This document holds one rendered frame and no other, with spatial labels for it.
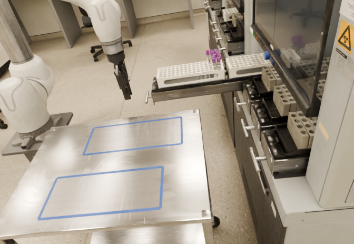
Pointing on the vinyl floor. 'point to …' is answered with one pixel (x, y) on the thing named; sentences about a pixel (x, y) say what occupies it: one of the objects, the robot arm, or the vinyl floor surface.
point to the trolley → (117, 183)
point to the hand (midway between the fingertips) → (127, 90)
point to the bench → (68, 22)
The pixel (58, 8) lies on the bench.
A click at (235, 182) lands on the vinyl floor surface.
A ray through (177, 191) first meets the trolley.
